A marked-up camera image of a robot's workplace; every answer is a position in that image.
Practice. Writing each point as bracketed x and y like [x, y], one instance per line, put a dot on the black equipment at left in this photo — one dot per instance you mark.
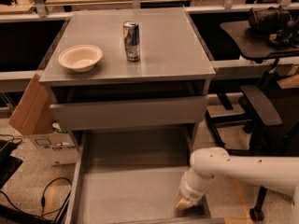
[8, 164]

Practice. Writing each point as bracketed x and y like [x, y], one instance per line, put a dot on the black office chair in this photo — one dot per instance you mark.
[270, 115]

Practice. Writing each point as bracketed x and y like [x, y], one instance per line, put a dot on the grey drawer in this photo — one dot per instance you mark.
[130, 113]
[132, 177]

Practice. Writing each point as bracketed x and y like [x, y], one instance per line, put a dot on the black side table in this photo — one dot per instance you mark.
[254, 46]

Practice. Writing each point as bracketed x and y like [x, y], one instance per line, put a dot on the grey drawer cabinet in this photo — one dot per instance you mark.
[128, 69]

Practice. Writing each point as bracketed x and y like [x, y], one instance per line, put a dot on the white paper bowl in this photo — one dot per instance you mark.
[80, 58]

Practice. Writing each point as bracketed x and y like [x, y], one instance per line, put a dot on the silver blue drink can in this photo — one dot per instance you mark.
[131, 40]

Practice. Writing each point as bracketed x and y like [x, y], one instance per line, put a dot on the cardboard box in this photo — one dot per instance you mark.
[33, 119]

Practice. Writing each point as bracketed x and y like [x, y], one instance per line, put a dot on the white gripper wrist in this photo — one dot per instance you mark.
[189, 191]

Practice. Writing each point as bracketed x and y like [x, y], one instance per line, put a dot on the black device on table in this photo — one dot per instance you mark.
[278, 23]

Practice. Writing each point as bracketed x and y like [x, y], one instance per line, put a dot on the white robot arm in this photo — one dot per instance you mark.
[280, 174]

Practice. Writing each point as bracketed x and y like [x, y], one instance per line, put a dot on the grey top drawer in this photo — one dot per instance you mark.
[130, 113]

